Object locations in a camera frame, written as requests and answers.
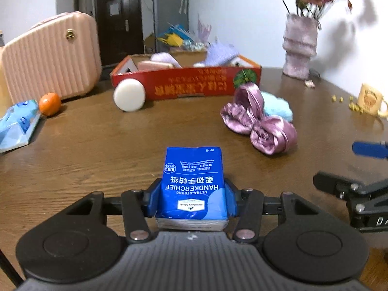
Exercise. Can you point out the fallen pink petal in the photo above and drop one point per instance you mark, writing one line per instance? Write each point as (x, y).
(309, 83)

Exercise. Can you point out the scattered yellow crumbs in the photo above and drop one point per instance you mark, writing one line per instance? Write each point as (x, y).
(353, 106)

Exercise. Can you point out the orange and brown sponge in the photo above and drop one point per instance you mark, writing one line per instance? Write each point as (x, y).
(151, 65)

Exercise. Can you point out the grey refrigerator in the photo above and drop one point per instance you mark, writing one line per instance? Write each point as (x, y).
(169, 3)

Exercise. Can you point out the pink ribbed suitcase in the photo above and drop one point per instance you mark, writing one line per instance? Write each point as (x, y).
(51, 57)

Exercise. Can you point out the brown cardboard carton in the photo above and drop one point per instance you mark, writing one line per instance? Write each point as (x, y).
(149, 44)

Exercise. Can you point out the white round roll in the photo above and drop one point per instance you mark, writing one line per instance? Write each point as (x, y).
(129, 95)

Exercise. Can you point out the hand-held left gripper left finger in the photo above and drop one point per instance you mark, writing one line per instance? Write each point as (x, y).
(153, 197)

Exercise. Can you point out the light blue fluffy cloth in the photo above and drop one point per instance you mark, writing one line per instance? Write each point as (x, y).
(277, 107)

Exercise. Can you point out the lavender fluffy cloth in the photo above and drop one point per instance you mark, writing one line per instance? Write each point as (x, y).
(163, 57)

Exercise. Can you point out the pink textured vase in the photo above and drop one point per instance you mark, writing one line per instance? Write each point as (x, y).
(298, 48)

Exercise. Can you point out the yellow bear mug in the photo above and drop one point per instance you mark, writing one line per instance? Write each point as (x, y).
(369, 100)

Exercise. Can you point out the orange fruit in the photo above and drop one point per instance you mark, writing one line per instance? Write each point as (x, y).
(50, 104)

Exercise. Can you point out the purple fluffy cloth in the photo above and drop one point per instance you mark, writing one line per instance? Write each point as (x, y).
(219, 54)

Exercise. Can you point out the dark blue handkerchief pack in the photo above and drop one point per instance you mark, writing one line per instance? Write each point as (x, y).
(192, 185)

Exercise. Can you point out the red cardboard box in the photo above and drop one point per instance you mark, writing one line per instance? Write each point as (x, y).
(188, 86)

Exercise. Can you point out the purple dried plant bundle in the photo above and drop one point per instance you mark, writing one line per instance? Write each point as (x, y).
(203, 28)

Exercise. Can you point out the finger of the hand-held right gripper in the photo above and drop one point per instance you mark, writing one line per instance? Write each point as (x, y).
(333, 183)
(368, 150)

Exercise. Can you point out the light blue tissue pack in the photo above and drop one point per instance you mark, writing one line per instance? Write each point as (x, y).
(16, 127)

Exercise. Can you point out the dark brown entrance door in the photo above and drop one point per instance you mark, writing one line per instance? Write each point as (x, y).
(118, 27)

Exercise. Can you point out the white paper notice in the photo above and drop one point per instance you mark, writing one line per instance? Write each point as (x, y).
(113, 8)

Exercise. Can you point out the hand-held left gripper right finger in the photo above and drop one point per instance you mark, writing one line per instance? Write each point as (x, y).
(231, 200)

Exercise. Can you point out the pile of blue yellow bags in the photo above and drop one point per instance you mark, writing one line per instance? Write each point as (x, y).
(174, 36)

